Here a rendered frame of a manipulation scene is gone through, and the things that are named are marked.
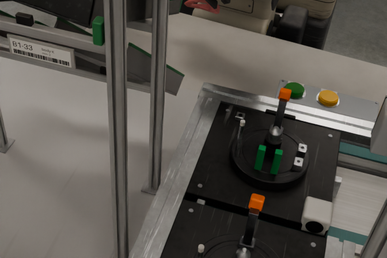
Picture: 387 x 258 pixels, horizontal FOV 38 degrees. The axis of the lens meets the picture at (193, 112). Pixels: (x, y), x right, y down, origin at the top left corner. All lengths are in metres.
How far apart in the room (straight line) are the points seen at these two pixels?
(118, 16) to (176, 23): 0.89
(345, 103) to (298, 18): 0.66
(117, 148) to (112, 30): 0.19
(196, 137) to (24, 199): 0.34
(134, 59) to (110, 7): 0.23
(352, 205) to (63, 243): 0.52
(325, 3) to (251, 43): 0.48
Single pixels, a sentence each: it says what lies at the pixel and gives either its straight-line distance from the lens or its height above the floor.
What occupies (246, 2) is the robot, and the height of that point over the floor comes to 0.85.
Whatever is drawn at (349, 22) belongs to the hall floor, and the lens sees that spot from 3.30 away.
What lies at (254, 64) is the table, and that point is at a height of 0.86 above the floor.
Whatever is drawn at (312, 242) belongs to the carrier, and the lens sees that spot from 0.93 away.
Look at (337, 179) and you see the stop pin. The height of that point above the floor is 0.97.
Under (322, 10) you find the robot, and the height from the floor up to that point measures 0.74.
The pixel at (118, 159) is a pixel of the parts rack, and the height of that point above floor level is 1.12.
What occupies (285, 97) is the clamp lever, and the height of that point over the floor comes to 1.06.
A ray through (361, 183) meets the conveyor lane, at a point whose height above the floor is 0.92.
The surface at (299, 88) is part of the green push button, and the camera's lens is 1.18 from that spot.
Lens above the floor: 1.71
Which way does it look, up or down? 43 degrees down
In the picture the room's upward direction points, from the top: 6 degrees clockwise
